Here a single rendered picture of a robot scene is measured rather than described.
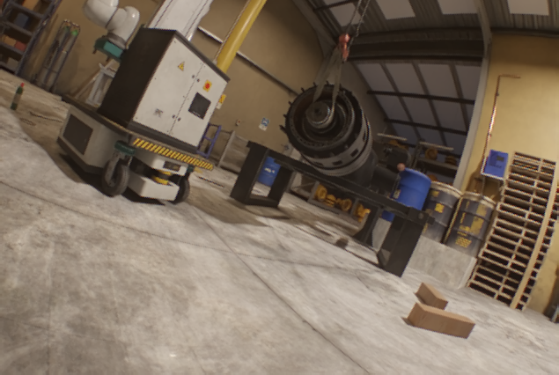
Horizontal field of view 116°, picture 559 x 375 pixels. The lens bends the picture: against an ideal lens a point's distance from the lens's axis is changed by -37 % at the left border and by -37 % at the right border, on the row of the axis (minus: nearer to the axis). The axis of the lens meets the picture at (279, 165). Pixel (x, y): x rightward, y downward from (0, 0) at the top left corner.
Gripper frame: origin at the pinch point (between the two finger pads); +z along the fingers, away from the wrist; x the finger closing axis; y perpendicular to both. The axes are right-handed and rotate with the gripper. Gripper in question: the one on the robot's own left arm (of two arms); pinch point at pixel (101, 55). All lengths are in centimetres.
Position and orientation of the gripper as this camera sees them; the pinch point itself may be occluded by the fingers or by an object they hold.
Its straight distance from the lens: 219.0
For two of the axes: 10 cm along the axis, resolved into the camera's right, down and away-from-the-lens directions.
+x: -3.3, -1.8, -9.3
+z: -4.1, 9.1, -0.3
